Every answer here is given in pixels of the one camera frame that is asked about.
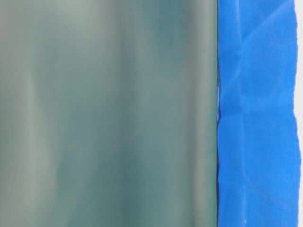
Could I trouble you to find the blue table cloth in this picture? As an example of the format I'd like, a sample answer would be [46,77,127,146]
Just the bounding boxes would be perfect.
[217,0,301,227]

